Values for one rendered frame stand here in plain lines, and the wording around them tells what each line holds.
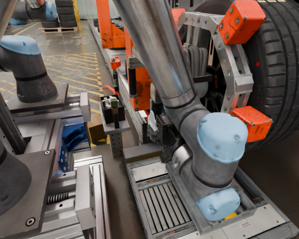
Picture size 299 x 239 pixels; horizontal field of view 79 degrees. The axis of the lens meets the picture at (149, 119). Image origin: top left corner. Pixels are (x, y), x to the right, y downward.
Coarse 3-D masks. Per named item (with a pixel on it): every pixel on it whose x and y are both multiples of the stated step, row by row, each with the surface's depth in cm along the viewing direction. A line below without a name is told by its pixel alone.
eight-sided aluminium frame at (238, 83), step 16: (192, 16) 66; (208, 16) 58; (224, 48) 54; (240, 48) 55; (224, 64) 55; (240, 64) 55; (240, 80) 52; (224, 96) 57; (240, 96) 57; (224, 112) 59
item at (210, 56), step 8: (208, 48) 97; (208, 56) 101; (216, 56) 76; (208, 64) 79; (216, 64) 78; (248, 64) 57; (208, 72) 87; (216, 72) 75; (224, 80) 71; (208, 88) 89; (216, 88) 84; (224, 88) 76; (208, 96) 85; (216, 96) 78; (208, 104) 86; (216, 104) 79
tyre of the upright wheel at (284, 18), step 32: (224, 0) 61; (256, 0) 57; (288, 0) 60; (256, 32) 52; (288, 32) 52; (256, 64) 54; (288, 64) 51; (256, 96) 56; (288, 96) 54; (288, 128) 63
